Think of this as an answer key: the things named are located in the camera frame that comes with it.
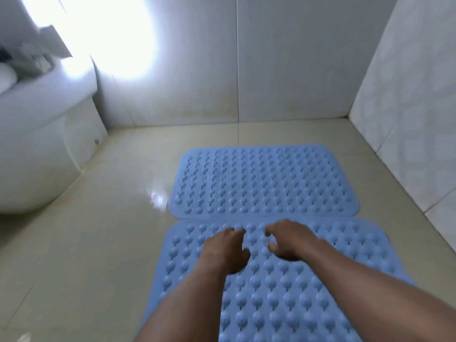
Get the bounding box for person's left hand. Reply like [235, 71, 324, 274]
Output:
[201, 227, 251, 276]

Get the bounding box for person's right hand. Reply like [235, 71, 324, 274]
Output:
[265, 219, 321, 262]

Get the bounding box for blue bath mat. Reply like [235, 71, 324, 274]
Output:
[168, 145, 361, 220]
[133, 218, 416, 342]

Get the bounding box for person's right forearm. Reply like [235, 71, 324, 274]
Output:
[303, 238, 456, 342]

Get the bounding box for person's left forearm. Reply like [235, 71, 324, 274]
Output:
[134, 263, 232, 342]

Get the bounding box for white ceramic toilet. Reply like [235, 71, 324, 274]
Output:
[0, 24, 109, 215]

